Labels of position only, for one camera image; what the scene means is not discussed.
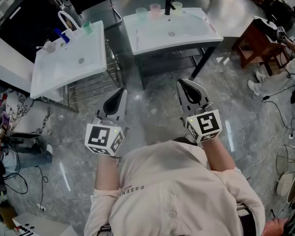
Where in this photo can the pale pink toothbrush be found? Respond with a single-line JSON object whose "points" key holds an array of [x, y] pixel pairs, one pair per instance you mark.
{"points": [[137, 37]]}

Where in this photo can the red-brown wooden stool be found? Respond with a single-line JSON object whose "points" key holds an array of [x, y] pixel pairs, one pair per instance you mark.
{"points": [[254, 45]]}

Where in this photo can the white curved faucet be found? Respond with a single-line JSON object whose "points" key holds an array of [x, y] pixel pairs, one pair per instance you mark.
{"points": [[68, 21]]}

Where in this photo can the white counter block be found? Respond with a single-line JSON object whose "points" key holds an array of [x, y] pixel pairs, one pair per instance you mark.
{"points": [[7, 65]]}

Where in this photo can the white flat box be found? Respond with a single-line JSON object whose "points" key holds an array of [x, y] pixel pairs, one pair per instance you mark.
{"points": [[44, 226]]}

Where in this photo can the green angular cup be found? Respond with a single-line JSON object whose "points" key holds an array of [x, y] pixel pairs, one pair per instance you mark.
{"points": [[87, 28]]}

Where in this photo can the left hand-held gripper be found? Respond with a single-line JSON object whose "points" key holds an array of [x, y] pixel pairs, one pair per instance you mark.
{"points": [[98, 136]]}

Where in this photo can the teal toothbrush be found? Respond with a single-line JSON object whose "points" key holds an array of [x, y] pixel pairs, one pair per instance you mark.
{"points": [[194, 15]]}

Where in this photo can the white sink with black faucet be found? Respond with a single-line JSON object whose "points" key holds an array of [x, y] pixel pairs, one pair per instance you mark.
{"points": [[159, 42]]}

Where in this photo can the black cabinet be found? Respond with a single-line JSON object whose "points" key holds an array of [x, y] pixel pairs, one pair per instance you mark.
{"points": [[27, 21]]}

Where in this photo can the marble panel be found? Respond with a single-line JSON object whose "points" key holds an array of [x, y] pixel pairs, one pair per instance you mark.
{"points": [[27, 117]]}

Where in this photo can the black sink stand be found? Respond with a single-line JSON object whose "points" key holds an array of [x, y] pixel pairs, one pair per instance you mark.
{"points": [[167, 63]]}

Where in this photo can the person's right forearm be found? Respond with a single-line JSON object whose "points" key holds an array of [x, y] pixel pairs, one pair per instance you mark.
{"points": [[218, 154]]}

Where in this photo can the pink translucent cup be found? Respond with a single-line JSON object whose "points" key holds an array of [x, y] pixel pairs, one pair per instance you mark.
{"points": [[155, 10]]}

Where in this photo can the person's left forearm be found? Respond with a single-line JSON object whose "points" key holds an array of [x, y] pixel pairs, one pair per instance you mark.
{"points": [[107, 173]]}

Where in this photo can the chrome slatted rack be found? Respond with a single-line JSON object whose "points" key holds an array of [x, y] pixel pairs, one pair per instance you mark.
{"points": [[93, 87]]}

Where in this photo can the blue bottle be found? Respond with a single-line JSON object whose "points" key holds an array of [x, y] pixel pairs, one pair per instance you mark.
{"points": [[62, 35]]}

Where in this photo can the person's cream shirt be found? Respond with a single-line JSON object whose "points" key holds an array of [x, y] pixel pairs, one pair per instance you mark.
{"points": [[172, 193]]}

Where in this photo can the teal translucent cup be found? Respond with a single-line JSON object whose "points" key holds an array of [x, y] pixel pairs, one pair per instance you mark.
{"points": [[141, 15]]}

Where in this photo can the black faucet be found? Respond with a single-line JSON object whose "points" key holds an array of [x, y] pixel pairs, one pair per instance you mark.
{"points": [[168, 5]]}

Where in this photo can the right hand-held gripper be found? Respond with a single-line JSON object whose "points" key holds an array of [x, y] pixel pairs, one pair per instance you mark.
{"points": [[206, 124]]}

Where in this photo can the yellow translucent cup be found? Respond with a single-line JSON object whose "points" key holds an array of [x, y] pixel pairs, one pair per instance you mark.
{"points": [[177, 8]]}

